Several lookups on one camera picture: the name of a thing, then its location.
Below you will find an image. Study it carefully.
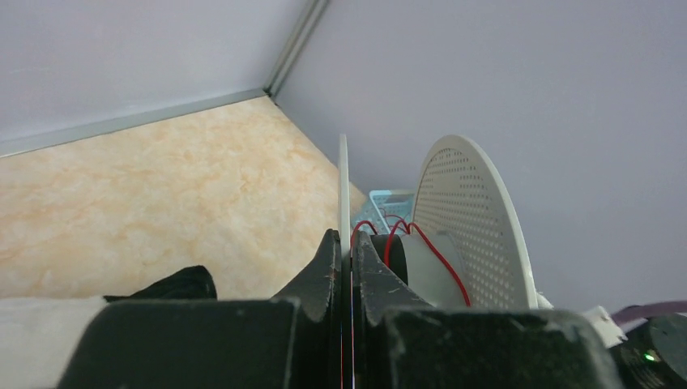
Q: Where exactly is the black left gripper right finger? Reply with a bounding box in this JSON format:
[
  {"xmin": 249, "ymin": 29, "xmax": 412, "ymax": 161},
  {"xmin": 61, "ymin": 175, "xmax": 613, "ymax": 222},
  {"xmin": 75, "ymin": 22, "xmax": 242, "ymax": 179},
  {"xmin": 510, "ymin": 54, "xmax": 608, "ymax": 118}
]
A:
[{"xmin": 351, "ymin": 232, "xmax": 622, "ymax": 388}]

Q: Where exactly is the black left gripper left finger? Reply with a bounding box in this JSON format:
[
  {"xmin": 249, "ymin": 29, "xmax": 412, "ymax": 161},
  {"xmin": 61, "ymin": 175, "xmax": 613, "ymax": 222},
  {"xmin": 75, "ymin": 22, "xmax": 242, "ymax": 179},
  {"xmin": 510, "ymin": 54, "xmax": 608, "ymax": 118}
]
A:
[{"xmin": 58, "ymin": 230, "xmax": 342, "ymax": 388}]

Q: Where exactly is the red thin wire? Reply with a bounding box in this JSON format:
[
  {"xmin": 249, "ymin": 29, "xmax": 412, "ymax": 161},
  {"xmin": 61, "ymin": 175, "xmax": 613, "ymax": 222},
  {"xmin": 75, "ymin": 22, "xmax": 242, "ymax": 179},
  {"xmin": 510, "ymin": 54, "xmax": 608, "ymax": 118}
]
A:
[{"xmin": 349, "ymin": 214, "xmax": 473, "ymax": 310}]

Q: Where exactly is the grey plastic cable spool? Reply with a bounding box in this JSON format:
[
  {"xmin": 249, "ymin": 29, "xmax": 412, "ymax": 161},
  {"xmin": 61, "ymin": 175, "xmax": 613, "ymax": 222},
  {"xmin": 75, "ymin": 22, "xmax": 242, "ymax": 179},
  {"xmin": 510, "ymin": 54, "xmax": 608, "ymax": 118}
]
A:
[{"xmin": 339, "ymin": 135, "xmax": 541, "ymax": 313}]

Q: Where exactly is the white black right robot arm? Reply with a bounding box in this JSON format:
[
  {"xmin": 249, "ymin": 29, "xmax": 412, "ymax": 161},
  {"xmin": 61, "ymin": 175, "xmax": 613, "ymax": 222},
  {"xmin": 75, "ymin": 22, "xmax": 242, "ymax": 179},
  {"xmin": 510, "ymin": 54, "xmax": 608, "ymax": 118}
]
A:
[{"xmin": 610, "ymin": 314, "xmax": 686, "ymax": 389}]

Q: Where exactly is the light blue plastic basket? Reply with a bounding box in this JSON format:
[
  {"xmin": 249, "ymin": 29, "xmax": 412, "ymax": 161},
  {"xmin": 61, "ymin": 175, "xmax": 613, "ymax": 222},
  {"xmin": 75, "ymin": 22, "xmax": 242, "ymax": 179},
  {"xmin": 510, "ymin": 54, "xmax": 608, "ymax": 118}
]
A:
[{"xmin": 351, "ymin": 190, "xmax": 415, "ymax": 234}]

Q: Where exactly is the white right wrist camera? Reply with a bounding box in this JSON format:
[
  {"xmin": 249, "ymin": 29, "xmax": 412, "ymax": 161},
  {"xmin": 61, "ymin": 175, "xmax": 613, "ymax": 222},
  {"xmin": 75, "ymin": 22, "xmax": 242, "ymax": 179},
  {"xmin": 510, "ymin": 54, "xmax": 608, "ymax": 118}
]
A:
[{"xmin": 544, "ymin": 306, "xmax": 628, "ymax": 348}]

